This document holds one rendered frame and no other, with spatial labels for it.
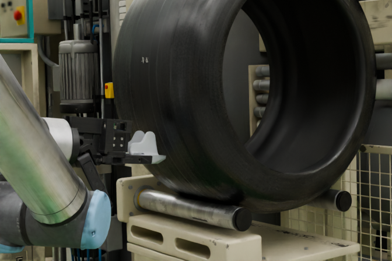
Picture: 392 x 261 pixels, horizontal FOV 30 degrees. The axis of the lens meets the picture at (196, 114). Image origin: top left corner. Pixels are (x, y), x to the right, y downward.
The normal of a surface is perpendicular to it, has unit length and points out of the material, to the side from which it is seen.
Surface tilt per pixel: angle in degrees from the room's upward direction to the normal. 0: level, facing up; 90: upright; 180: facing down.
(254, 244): 90
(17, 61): 90
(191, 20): 72
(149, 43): 77
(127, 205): 90
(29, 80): 90
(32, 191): 137
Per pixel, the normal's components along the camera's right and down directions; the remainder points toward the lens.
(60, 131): 0.55, -0.52
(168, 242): -0.80, 0.05
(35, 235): -0.27, 0.49
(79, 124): 0.59, 0.03
